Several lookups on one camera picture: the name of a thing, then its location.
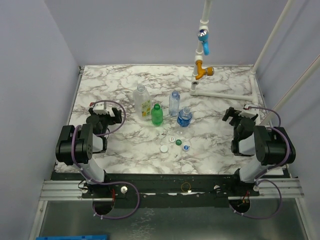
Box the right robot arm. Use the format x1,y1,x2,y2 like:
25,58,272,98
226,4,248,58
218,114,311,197
222,104,296,196

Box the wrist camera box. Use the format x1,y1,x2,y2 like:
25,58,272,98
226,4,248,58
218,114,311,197
239,104,259,118
89,102,109,115

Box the blue faucet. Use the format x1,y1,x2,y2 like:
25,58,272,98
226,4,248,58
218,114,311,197
197,28,210,56

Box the blue white bottle cap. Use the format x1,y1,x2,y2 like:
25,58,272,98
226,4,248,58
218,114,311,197
183,145,190,151

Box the small clear water bottle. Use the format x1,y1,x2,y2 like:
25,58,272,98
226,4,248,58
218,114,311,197
168,91,181,117

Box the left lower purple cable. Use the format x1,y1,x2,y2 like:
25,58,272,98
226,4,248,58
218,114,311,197
72,127,141,221

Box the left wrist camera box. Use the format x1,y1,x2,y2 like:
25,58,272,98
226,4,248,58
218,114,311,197
89,102,109,115

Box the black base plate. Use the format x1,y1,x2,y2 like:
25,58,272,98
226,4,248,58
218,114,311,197
49,171,286,210

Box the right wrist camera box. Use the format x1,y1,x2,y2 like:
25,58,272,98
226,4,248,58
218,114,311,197
239,104,259,118

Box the blue bin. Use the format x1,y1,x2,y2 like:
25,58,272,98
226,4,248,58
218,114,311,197
36,235,108,240

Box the yellow faucet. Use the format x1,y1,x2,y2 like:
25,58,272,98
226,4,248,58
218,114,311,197
195,59,215,80

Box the green bottle cap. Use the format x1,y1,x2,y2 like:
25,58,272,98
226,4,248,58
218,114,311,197
175,139,182,146

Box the large clear plastic bottle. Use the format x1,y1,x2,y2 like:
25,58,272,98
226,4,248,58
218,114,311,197
132,84,152,121

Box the green plastic bottle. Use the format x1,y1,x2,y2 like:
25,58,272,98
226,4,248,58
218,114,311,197
151,103,163,126

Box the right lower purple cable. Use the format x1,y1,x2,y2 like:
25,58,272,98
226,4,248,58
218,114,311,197
231,128,293,220

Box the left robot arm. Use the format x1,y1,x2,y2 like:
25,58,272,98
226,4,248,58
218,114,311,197
55,107,122,198

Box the blue label clear bottle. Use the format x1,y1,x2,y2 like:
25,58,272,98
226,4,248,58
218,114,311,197
177,106,193,128

